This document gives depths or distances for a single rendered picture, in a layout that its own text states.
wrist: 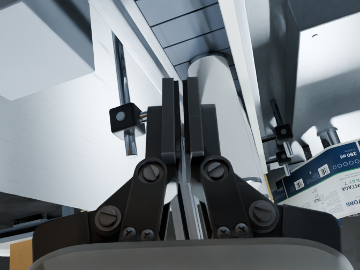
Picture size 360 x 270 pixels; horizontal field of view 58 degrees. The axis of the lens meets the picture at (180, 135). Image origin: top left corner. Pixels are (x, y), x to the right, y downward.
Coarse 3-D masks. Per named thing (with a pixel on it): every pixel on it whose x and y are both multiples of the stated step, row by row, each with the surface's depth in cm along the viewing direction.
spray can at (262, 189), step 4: (240, 96) 50; (240, 100) 49; (240, 104) 48; (244, 112) 48; (244, 116) 48; (244, 120) 47; (248, 128) 47; (248, 132) 46; (252, 140) 47; (252, 144) 46; (252, 148) 45; (256, 156) 45; (256, 160) 45; (260, 168) 45; (260, 172) 44; (260, 176) 44; (264, 184) 44; (260, 188) 43; (264, 188) 43; (260, 192) 43; (264, 192) 43; (268, 196) 44
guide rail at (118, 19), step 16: (96, 0) 18; (112, 0) 19; (112, 16) 20; (128, 16) 21; (128, 32) 21; (128, 48) 23; (144, 48) 23; (144, 64) 25; (160, 64) 27; (160, 80) 27
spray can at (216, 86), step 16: (192, 64) 39; (208, 64) 38; (224, 64) 38; (208, 80) 37; (224, 80) 37; (208, 96) 36; (224, 96) 36; (224, 112) 35; (240, 112) 36; (224, 128) 34; (240, 128) 35; (224, 144) 34; (240, 144) 34; (240, 160) 33; (240, 176) 32; (256, 176) 33
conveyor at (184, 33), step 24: (144, 0) 30; (168, 0) 30; (192, 0) 31; (216, 0) 31; (168, 24) 33; (192, 24) 34; (216, 24) 34; (168, 48) 36; (192, 48) 37; (216, 48) 38
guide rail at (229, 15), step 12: (228, 0) 27; (228, 12) 28; (228, 24) 29; (228, 36) 31; (240, 36) 31; (240, 48) 33; (240, 60) 35; (240, 72) 37; (240, 84) 40; (252, 96) 43; (252, 108) 47; (252, 120) 51; (252, 132) 57; (264, 156) 70; (264, 168) 80
